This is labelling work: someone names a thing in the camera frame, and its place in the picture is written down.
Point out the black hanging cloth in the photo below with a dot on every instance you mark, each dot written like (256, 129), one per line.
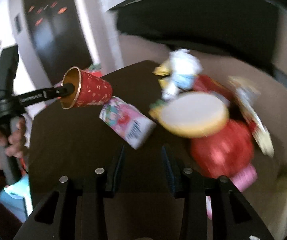
(247, 26)

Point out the yellow-rimmed white round lid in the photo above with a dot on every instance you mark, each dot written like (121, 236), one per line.
(191, 114)

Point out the trash bin with plastic liner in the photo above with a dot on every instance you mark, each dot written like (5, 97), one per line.
(276, 213)

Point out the pink floral tissue pack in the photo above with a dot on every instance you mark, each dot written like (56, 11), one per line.
(127, 121)

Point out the red paper cup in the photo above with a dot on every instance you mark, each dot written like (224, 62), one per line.
(89, 89)

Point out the red plastic bag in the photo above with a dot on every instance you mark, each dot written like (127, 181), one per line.
(224, 153)

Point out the person's left hand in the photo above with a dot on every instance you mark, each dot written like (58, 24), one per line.
(15, 143)

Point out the white blue crumpled wrapper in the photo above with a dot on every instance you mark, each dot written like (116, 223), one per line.
(179, 72)

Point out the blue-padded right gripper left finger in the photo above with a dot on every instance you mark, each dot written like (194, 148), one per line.
(101, 185)

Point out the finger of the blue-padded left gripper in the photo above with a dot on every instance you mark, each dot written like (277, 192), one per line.
(45, 94)

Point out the foil noodle snack bag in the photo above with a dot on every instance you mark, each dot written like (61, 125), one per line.
(246, 93)

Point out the red snack packet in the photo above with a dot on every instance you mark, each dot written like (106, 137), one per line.
(204, 83)

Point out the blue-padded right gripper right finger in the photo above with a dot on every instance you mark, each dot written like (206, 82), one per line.
(185, 183)

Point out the black refrigerator with magnets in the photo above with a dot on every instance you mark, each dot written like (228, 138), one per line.
(57, 36)

